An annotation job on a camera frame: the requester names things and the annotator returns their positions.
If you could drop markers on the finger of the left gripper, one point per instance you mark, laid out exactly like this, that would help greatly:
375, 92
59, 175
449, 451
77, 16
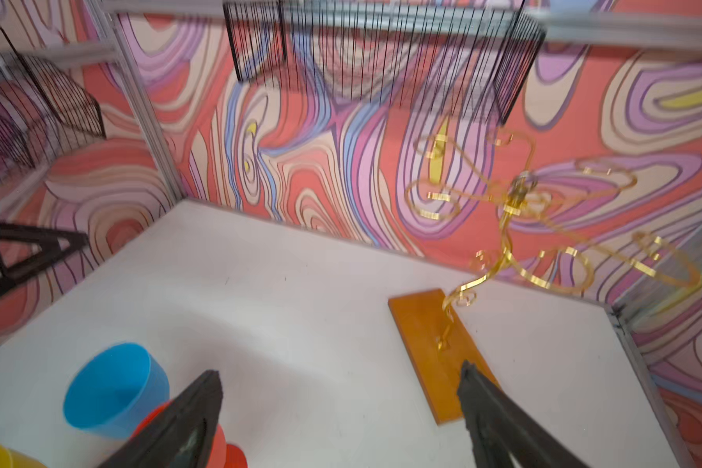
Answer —
49, 247

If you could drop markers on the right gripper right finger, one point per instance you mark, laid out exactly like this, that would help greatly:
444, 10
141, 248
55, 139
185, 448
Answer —
501, 433

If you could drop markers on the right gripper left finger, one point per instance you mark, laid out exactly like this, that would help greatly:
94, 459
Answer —
182, 435

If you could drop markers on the red wine glass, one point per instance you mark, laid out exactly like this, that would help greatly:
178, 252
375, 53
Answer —
223, 454

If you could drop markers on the blue wine glass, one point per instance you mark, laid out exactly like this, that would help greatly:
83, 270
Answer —
115, 391

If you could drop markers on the yellow wine glass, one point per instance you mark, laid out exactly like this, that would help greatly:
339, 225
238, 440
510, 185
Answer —
13, 459

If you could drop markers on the orange wooden rack base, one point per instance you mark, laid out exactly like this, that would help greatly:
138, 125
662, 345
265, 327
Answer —
439, 357

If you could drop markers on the black wire basket left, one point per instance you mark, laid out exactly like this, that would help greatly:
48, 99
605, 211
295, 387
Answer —
44, 113

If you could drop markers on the black wire basket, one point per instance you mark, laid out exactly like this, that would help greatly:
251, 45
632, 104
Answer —
44, 113
460, 61

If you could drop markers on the gold wire glass rack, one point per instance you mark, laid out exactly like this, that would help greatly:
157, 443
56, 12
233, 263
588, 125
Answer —
544, 200

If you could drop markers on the black wire basket back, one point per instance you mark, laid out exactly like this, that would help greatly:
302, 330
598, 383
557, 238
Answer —
460, 61

